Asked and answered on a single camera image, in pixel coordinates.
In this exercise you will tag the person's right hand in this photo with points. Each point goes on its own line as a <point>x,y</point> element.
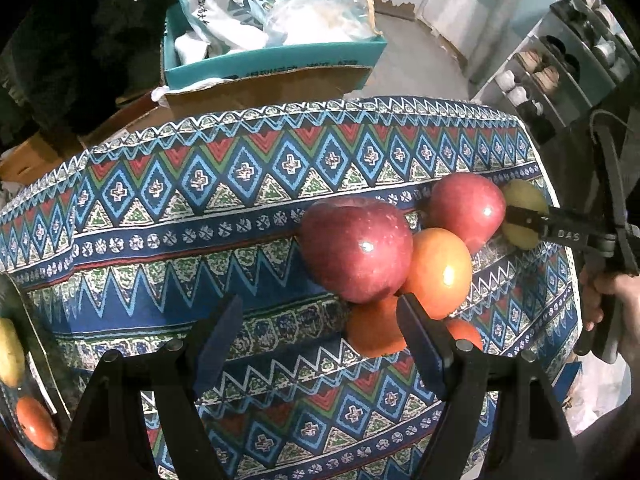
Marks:
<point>624,288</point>

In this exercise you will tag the patterned blue tablecloth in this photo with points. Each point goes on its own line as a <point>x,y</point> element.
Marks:
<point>127,244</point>

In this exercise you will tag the dark glass bowl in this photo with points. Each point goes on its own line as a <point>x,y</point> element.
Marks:
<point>44,374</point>

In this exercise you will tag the small flat cardboard box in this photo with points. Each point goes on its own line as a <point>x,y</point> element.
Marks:
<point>135,115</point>

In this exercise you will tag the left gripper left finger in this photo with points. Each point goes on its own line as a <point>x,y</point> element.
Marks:
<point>214,342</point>

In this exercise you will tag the large orange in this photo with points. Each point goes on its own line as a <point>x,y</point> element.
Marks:
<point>36,422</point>

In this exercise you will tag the teal cardboard box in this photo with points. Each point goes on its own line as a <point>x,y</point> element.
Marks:
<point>267,60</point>

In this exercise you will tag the brown cardboard box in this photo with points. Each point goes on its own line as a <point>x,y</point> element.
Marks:
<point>318,83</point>

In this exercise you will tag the orange persimmon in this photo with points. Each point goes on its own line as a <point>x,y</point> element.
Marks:
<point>440,272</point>

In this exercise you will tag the clear plastic bag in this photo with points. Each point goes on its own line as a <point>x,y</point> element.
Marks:
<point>296,22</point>

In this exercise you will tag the shoe rack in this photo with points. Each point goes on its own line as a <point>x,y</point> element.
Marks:
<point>572,58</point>

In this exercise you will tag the black hanging coat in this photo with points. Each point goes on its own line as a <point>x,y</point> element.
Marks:
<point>66,65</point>

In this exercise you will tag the dark red apple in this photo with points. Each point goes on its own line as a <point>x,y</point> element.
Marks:
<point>359,248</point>

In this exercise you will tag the small orange tangerine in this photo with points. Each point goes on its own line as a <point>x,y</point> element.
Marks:
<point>462,330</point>

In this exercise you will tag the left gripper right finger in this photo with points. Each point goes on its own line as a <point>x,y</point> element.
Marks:
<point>430,344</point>

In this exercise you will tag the wooden drawer box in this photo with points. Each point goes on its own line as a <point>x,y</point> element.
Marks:
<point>33,158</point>

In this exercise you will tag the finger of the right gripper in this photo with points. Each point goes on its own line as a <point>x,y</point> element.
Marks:
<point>528,219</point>

